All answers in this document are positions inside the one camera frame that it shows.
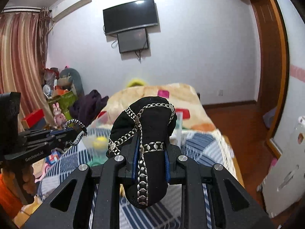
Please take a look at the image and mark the blue white patterned bedspread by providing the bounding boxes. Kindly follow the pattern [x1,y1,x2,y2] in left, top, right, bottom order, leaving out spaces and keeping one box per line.
[37,126,239,229]

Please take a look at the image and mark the wall mounted black television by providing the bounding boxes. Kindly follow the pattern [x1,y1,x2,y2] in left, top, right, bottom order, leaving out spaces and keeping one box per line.
[103,0,158,35]

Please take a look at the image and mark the small black wall monitor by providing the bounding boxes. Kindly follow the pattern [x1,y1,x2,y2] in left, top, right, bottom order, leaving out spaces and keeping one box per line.
[117,28,149,54]

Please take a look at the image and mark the pink bunny figurine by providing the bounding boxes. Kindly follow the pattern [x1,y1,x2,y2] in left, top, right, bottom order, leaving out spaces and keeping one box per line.
[53,102,67,129]

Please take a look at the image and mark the clear plastic storage box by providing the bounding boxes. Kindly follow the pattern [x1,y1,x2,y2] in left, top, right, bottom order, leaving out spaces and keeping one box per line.
[83,110,184,162]

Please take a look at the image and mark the grey green plush toy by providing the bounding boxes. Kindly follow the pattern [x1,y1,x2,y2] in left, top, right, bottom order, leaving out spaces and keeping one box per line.
[57,68,84,98]

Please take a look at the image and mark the colourful fleece blanket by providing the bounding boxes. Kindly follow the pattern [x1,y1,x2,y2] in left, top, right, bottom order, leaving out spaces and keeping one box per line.
[95,83,218,132]

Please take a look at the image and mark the yellow sponge ball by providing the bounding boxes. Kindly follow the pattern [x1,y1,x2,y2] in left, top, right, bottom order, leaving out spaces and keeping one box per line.
[92,136,109,150]

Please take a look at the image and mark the black hat with silver chains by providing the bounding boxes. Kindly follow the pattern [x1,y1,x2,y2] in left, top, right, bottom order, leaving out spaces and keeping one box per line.
[107,96,177,209]

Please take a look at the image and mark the striped pink curtain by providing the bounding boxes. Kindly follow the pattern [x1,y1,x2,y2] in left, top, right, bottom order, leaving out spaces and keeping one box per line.
[1,8,54,130]

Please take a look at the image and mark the white air conditioner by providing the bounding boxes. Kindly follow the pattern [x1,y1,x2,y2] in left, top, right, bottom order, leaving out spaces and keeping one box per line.
[51,0,92,22]

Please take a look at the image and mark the brown wooden door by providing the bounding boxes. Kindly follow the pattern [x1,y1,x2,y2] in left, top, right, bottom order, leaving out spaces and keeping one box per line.
[250,0,290,139]

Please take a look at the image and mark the dark purple garment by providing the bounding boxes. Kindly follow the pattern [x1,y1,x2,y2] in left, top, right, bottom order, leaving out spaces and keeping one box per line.
[69,90,109,127]

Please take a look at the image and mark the yellow green plush toy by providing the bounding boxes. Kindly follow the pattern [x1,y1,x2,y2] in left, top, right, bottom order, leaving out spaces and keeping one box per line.
[126,78,147,88]

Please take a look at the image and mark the green cardboard box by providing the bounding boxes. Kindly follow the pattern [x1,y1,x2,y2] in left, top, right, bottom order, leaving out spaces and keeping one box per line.
[47,91,78,120]

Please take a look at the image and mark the red box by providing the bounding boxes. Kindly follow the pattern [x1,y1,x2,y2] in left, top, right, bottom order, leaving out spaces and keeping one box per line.
[21,109,46,130]

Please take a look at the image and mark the person's left hand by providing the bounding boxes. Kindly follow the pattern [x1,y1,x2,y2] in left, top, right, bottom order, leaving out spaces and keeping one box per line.
[21,165,37,195]

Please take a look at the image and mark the black white braided cord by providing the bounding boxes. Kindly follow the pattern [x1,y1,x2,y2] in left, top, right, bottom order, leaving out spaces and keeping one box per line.
[63,119,88,146]

